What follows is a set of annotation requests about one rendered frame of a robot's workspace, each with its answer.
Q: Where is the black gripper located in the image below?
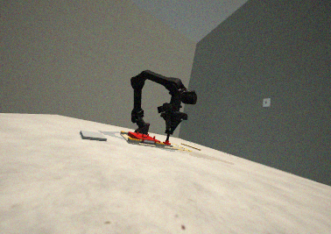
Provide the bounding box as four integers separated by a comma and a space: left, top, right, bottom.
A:
160, 101, 188, 133

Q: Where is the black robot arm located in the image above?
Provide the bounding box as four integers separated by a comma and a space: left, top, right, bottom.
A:
130, 70, 197, 130

